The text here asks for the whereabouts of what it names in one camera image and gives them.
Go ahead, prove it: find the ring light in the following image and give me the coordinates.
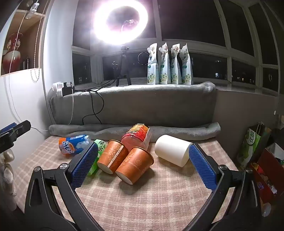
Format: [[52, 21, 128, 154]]
[[90, 0, 149, 44]]

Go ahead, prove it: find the blue and orange drink can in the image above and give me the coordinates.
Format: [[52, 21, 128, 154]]
[[58, 134, 91, 158]]

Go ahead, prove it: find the red cardboard box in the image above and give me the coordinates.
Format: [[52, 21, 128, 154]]
[[250, 148, 284, 204]]

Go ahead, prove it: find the white cardboard box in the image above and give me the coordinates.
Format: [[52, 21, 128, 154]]
[[266, 143, 284, 161]]

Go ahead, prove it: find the red snack container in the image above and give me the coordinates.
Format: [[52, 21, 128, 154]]
[[121, 123, 151, 150]]

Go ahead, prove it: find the long white cable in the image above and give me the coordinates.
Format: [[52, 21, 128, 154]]
[[4, 0, 50, 133]]

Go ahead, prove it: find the green packet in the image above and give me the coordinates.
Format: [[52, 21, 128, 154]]
[[86, 139, 107, 177]]

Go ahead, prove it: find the checked blanket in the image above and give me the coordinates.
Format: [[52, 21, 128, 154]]
[[13, 135, 240, 231]]

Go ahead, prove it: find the white clip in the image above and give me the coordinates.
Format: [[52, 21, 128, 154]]
[[25, 2, 42, 19]]

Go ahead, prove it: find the black cable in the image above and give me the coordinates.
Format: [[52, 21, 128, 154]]
[[73, 79, 118, 126]]

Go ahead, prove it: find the black charger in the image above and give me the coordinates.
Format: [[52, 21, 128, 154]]
[[62, 83, 74, 96]]

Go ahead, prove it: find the white plush cloth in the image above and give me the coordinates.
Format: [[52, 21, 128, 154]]
[[0, 149, 17, 197]]

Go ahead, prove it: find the white charger cable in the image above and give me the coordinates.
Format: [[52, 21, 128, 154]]
[[68, 83, 75, 125]]

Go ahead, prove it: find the white power strip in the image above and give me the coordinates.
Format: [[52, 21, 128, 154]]
[[52, 82, 67, 97]]

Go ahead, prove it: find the green paper bag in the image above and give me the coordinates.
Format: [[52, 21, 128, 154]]
[[236, 122, 272, 171]]

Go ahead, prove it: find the red and white vase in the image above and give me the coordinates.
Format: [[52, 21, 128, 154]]
[[2, 33, 24, 74]]

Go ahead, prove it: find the window frame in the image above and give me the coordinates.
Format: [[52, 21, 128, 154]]
[[71, 0, 284, 98]]

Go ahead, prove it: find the white bead cord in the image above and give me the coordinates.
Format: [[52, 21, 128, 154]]
[[31, 13, 45, 84]]

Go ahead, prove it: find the white green standing pouch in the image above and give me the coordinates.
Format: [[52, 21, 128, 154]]
[[170, 43, 181, 84], [181, 43, 193, 85], [147, 43, 159, 85], [158, 42, 170, 84]]

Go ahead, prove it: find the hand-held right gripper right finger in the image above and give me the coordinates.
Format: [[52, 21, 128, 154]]
[[189, 143, 262, 231]]

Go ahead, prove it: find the orange paper cup floral pattern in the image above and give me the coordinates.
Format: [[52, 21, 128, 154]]
[[97, 139, 129, 175]]

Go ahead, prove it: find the dark bottle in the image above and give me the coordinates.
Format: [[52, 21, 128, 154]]
[[21, 56, 31, 71]]

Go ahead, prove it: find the black tripod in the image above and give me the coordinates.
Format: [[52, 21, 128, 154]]
[[112, 45, 132, 87]]

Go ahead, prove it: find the white cup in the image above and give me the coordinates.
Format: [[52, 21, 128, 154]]
[[155, 134, 193, 168]]

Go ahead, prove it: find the wooden shelf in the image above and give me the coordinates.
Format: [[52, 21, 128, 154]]
[[0, 0, 50, 76]]

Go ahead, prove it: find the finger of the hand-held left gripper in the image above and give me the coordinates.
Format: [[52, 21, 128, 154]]
[[0, 120, 31, 140], [0, 138, 14, 154]]

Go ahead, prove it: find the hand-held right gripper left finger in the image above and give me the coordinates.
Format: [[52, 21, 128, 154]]
[[24, 142, 99, 231]]

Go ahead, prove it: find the rolled grey blanket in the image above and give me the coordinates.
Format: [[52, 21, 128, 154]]
[[48, 122, 221, 143]]

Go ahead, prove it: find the orange paper cup round logo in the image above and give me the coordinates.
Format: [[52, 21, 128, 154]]
[[115, 147, 154, 185]]

